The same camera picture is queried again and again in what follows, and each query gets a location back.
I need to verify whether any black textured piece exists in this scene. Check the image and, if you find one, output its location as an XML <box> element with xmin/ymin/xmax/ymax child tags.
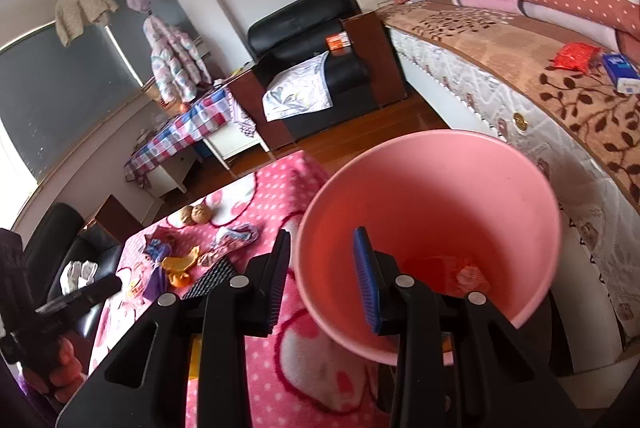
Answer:
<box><xmin>181</xmin><ymin>255</ymin><xmax>237</xmax><ymax>301</ymax></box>

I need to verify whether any white crumpled cloth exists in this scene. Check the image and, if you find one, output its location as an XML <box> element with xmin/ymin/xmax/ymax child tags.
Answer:
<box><xmin>59</xmin><ymin>260</ymin><xmax>99</xmax><ymax>294</ymax></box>

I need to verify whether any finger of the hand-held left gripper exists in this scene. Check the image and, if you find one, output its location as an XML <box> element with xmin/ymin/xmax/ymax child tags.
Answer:
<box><xmin>36</xmin><ymin>275</ymin><xmax>124</xmax><ymax>315</ymax></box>

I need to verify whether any pastel printed puffer jacket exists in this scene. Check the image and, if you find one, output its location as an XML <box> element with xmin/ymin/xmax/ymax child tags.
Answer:
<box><xmin>143</xmin><ymin>14</ymin><xmax>213</xmax><ymax>105</ymax></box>

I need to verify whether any white floral cloth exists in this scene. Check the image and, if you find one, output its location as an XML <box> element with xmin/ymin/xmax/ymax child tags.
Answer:
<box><xmin>262</xmin><ymin>52</ymin><xmax>335</xmax><ymax>123</ymax></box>

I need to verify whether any plaid-covered white table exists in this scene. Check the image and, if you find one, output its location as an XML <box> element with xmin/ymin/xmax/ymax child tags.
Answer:
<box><xmin>124</xmin><ymin>86</ymin><xmax>258</xmax><ymax>189</ymax></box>

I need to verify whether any brown wooden side cabinet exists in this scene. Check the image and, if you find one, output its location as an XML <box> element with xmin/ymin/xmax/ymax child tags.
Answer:
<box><xmin>227</xmin><ymin>69</ymin><xmax>296</xmax><ymax>152</ymax></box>
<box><xmin>342</xmin><ymin>11</ymin><xmax>410</xmax><ymax>106</ymax></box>

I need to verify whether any large orange peel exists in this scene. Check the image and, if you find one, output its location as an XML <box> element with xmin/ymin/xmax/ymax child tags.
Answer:
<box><xmin>161</xmin><ymin>245</ymin><xmax>201</xmax><ymax>272</ymax></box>

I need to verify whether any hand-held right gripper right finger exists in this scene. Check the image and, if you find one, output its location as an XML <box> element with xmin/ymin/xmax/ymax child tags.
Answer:
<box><xmin>353</xmin><ymin>228</ymin><xmax>583</xmax><ymax>428</ymax></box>

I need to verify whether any orange box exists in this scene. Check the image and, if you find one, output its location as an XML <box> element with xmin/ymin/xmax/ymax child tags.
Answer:
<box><xmin>325</xmin><ymin>32</ymin><xmax>353</xmax><ymax>54</ymax></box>

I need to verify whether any black leather armchair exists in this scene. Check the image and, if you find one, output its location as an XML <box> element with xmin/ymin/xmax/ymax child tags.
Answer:
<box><xmin>248</xmin><ymin>0</ymin><xmax>373</xmax><ymax>144</ymax></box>

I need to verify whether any brown floral bed blanket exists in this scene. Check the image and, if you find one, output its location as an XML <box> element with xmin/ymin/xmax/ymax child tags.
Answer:
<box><xmin>381</xmin><ymin>1</ymin><xmax>640</xmax><ymax>223</ymax></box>

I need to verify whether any bed with patterned quilts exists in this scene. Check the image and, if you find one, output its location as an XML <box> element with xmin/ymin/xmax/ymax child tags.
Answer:
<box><xmin>387</xmin><ymin>26</ymin><xmax>640</xmax><ymax>339</ymax></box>

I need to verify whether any wide grey window blind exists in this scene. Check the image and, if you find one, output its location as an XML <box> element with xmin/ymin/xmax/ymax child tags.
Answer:
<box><xmin>0</xmin><ymin>25</ymin><xmax>144</xmax><ymax>183</ymax></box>

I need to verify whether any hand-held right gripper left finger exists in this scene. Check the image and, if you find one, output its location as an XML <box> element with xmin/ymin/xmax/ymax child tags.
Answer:
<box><xmin>55</xmin><ymin>229</ymin><xmax>292</xmax><ymax>428</ymax></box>

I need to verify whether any red snack packet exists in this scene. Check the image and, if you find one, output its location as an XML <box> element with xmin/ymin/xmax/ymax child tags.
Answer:
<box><xmin>553</xmin><ymin>42</ymin><xmax>601</xmax><ymax>72</ymax></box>

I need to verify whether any crumpled blue wrapper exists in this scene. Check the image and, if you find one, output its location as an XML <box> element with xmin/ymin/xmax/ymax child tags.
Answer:
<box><xmin>143</xmin><ymin>237</ymin><xmax>174</xmax><ymax>260</ymax></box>

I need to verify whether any small brown wooden table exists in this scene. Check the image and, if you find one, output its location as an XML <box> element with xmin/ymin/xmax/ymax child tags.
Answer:
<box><xmin>81</xmin><ymin>194</ymin><xmax>162</xmax><ymax>245</ymax></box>

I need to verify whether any pink polka dot blanket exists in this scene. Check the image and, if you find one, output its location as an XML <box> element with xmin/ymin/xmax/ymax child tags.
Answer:
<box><xmin>90</xmin><ymin>149</ymin><xmax>453</xmax><ymax>428</ymax></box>

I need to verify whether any purple paper scrap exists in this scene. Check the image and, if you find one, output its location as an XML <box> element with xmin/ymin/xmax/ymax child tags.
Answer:
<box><xmin>142</xmin><ymin>265</ymin><xmax>169</xmax><ymax>302</ymax></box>

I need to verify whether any purple white wrapper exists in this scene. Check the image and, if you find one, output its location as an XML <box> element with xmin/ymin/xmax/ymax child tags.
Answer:
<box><xmin>200</xmin><ymin>225</ymin><xmax>261</xmax><ymax>265</ymax></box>

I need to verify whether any black leather chair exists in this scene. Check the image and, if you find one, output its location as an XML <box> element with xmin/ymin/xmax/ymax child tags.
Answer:
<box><xmin>22</xmin><ymin>202</ymin><xmax>124</xmax><ymax>340</ymax></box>

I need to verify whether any blue tissue pack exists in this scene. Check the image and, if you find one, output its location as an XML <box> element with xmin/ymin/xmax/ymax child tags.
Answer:
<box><xmin>601</xmin><ymin>53</ymin><xmax>640</xmax><ymax>96</ymax></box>

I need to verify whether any pink plastic bucket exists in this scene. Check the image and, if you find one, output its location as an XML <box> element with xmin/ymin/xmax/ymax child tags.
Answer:
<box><xmin>295</xmin><ymin>129</ymin><xmax>563</xmax><ymax>365</ymax></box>

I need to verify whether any cream knitted cardigan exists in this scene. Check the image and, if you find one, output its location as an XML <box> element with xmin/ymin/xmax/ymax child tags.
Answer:
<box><xmin>54</xmin><ymin>0</ymin><xmax>120</xmax><ymax>48</ymax></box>

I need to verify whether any person's left hand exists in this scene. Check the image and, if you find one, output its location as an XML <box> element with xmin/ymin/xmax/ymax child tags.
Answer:
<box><xmin>22</xmin><ymin>337</ymin><xmax>87</xmax><ymax>405</ymax></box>

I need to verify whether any orange printed wrapper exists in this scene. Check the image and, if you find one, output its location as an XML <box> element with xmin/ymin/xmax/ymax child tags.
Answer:
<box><xmin>452</xmin><ymin>263</ymin><xmax>492</xmax><ymax>295</ymax></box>

